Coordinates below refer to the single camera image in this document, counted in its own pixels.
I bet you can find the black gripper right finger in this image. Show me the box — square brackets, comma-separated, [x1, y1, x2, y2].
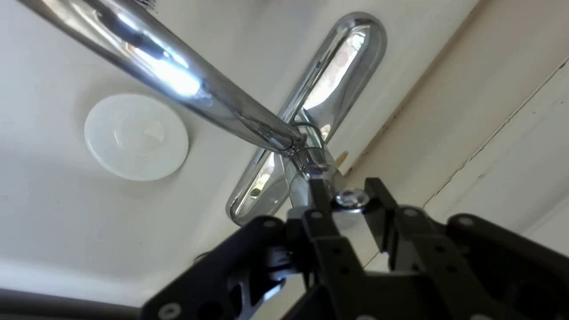
[362, 176, 569, 320]

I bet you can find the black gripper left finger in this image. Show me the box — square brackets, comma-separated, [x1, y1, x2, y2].
[140, 176, 369, 320]

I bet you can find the chrome tap spout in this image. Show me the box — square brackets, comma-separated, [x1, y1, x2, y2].
[15, 0, 309, 156]

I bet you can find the white round disc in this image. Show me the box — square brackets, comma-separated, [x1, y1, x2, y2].
[81, 92, 191, 183]

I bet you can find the white ceramic sink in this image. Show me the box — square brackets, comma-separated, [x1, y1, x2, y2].
[0, 0, 478, 309]

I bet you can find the chrome tap base plate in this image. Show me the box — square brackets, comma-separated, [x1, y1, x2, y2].
[225, 10, 389, 227]

